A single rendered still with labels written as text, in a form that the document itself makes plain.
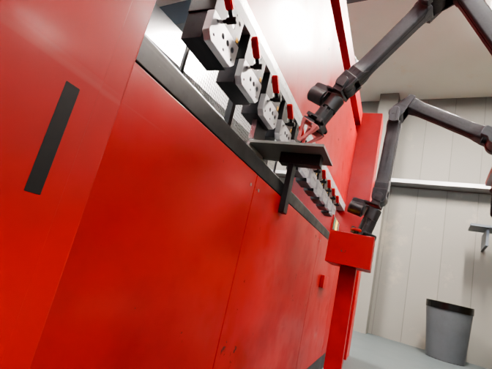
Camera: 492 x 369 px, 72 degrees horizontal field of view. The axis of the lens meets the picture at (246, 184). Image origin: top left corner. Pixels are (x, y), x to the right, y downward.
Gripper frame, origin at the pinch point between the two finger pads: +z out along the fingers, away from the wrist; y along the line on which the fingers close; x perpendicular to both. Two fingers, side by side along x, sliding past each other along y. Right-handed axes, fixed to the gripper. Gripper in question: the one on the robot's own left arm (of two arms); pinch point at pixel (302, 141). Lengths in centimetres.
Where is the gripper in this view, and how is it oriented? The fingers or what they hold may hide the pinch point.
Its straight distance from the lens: 120.7
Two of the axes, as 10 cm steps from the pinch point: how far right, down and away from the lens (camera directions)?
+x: 6.7, 5.6, -4.8
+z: -6.4, 7.7, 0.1
